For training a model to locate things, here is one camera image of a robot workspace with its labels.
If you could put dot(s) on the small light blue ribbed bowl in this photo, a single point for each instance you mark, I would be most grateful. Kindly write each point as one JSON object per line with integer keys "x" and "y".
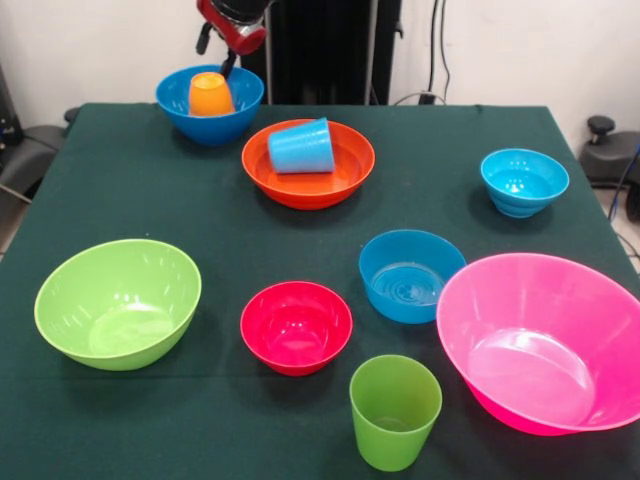
{"x": 530, "y": 175}

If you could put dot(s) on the blue cup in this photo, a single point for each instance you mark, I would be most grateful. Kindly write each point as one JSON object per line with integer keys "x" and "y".
{"x": 300, "y": 147}

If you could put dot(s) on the small pink-red bowl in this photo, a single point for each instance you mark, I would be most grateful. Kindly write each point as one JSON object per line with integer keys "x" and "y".
{"x": 295, "y": 330}

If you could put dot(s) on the dark green tablecloth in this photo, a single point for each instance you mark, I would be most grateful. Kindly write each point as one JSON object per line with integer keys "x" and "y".
{"x": 225, "y": 250}

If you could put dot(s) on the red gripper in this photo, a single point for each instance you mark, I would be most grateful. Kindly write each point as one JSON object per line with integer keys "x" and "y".
{"x": 237, "y": 37}

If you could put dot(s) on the black pedestal foot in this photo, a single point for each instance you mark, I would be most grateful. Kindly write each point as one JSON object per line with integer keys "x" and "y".
{"x": 610, "y": 150}
{"x": 35, "y": 145}

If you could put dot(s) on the blue flat-bottomed bowl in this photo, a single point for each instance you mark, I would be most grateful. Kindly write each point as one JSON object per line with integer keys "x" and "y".
{"x": 400, "y": 280}

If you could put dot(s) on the green cup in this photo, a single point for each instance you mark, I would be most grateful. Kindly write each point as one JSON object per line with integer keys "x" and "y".
{"x": 395, "y": 415}

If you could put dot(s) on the large pink bowl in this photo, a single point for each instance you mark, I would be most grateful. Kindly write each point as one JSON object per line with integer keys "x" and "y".
{"x": 540, "y": 340}

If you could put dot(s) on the orange-red bowl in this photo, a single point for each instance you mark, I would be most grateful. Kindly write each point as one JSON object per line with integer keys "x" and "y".
{"x": 310, "y": 192}

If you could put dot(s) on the green bowl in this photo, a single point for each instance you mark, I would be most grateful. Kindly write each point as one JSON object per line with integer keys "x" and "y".
{"x": 115, "y": 305}

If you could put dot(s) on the orange cup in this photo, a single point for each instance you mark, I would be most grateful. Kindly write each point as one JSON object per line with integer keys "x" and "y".
{"x": 211, "y": 97}

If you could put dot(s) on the black equipment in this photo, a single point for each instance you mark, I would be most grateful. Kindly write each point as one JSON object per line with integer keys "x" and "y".
{"x": 7, "y": 115}

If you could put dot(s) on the large blue bowl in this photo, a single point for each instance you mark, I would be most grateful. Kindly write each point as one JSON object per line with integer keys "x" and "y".
{"x": 210, "y": 130}

